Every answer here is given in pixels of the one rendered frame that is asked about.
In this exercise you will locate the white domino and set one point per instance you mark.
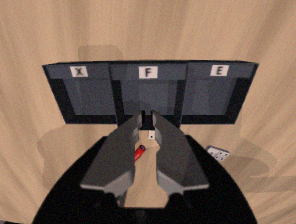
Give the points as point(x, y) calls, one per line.
point(217, 153)
point(151, 135)

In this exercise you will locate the dark grey rack of three bins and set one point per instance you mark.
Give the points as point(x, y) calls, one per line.
point(147, 85)

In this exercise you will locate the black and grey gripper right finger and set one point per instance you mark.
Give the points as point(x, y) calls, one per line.
point(184, 166)

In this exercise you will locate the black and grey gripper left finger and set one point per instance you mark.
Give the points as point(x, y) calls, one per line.
point(107, 166)

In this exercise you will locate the red cylinder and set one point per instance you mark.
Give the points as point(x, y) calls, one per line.
point(139, 151)

